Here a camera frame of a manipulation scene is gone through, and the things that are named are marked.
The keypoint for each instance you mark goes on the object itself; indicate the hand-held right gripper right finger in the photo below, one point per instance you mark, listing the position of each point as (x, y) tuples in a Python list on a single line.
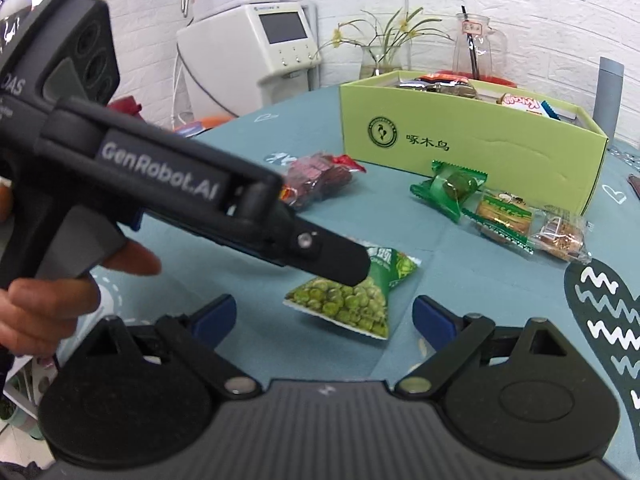
[(434, 321)]

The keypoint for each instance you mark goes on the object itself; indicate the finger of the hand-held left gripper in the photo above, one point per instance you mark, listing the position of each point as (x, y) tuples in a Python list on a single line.
[(335, 260)]

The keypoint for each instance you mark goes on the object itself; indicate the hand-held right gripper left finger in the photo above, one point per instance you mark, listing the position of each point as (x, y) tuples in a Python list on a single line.
[(214, 317)]

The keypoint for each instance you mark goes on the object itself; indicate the green pea snack packet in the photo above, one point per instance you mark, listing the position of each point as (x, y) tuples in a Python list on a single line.
[(340, 305)]

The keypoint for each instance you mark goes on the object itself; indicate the light green cardboard box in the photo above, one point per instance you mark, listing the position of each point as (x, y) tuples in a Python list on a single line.
[(510, 165)]

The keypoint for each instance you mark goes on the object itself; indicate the person's left hand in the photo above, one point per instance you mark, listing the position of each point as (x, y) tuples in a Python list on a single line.
[(50, 315)]

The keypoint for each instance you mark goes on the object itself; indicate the red cloth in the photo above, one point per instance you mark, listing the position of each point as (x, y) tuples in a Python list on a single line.
[(127, 109)]

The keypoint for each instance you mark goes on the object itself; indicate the dark red snack packet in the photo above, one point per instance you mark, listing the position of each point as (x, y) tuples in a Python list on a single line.
[(320, 177)]

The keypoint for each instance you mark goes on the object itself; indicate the green edged biscuit packet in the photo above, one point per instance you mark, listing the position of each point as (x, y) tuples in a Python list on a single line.
[(500, 215)]

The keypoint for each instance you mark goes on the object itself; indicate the white appliance with screen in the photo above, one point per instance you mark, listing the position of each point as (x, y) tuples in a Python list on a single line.
[(225, 65)]

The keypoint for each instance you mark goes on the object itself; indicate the green wrapped pastry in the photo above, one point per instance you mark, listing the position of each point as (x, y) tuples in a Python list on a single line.
[(450, 187)]

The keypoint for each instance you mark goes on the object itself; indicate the clear packet brown snack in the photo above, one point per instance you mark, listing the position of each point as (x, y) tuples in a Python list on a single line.
[(559, 237)]

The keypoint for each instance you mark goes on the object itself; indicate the yellow flowers in glass vase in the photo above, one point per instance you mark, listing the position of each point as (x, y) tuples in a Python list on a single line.
[(382, 57)]

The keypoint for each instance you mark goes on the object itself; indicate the dark orange snack packet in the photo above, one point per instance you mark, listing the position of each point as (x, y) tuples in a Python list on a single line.
[(450, 85)]

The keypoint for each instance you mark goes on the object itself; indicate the blue white snack packet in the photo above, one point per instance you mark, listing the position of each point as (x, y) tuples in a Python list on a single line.
[(550, 110)]

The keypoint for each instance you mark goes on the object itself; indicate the dark flat case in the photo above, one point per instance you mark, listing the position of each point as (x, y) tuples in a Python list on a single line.
[(635, 182)]

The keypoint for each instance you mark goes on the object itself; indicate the red tray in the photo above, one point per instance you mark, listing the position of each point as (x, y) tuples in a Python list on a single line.
[(502, 81)]

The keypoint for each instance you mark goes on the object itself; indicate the black straw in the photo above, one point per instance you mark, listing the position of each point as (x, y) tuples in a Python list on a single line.
[(470, 45)]

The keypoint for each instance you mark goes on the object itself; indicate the glass pitcher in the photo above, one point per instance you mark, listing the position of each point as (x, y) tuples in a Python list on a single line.
[(487, 50)]

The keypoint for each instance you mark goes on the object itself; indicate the grey bottle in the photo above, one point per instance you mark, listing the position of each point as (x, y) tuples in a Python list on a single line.
[(611, 100)]

